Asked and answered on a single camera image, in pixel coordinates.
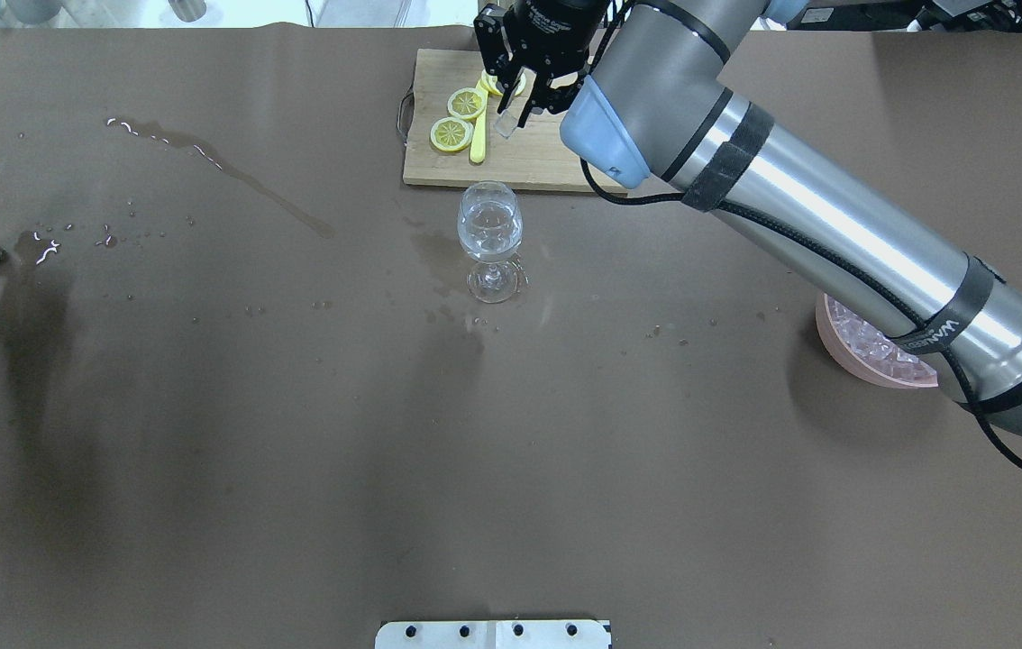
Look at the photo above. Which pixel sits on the clear wine glass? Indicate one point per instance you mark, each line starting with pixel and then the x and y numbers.
pixel 490 230

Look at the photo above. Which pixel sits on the lemon slice middle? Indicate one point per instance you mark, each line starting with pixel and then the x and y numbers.
pixel 468 103

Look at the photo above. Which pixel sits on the pink bowl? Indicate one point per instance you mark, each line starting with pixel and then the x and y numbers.
pixel 844 351

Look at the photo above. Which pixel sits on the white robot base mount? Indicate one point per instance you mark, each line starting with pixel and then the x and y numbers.
pixel 505 633

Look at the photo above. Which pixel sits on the brown table mat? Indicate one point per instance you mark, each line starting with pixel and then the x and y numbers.
pixel 246 398

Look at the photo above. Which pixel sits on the wooden cutting board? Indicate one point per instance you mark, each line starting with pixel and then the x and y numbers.
pixel 532 159

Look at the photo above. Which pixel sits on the lemon slice far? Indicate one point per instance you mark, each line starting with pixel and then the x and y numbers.
pixel 489 83

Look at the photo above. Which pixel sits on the single clear ice cube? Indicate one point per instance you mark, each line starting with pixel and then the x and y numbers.
pixel 506 125

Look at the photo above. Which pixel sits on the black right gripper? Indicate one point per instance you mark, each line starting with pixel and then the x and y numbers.
pixel 554 25

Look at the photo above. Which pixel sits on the pile of clear ice cubes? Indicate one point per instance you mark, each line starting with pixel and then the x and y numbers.
pixel 871 347

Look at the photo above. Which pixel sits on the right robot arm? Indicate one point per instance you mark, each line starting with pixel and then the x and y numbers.
pixel 644 100

